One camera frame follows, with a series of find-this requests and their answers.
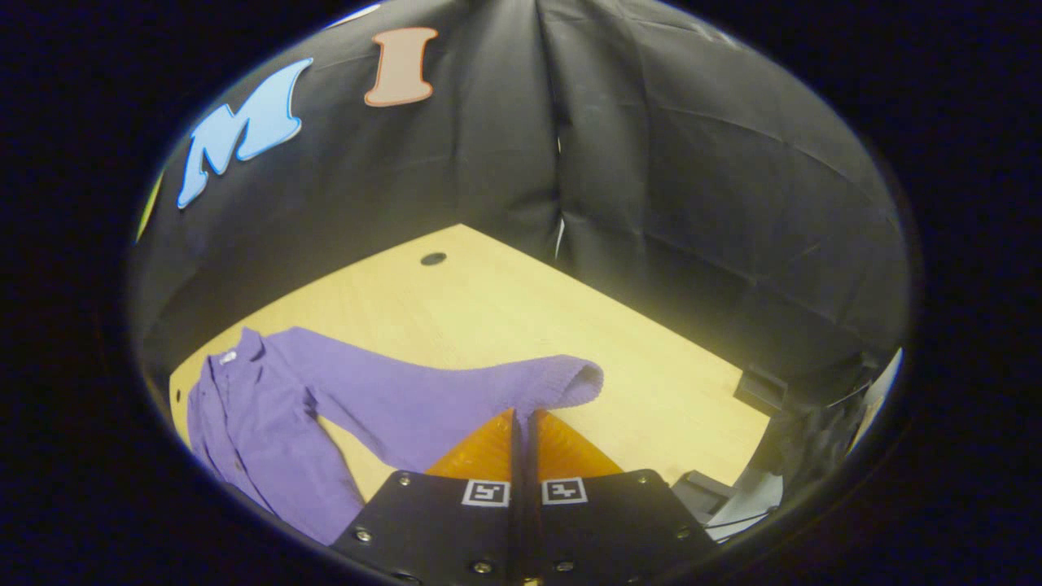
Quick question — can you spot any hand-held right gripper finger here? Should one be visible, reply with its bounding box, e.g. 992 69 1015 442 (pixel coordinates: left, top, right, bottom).
525 409 721 585
330 407 528 585

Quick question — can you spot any purple knit cardigan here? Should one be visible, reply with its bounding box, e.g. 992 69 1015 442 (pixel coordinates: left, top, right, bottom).
186 326 605 546

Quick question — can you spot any light grey object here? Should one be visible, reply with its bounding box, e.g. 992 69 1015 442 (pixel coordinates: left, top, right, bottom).
704 468 784 540

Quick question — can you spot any black box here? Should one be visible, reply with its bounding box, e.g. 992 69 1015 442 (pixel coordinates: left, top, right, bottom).
733 368 789 418

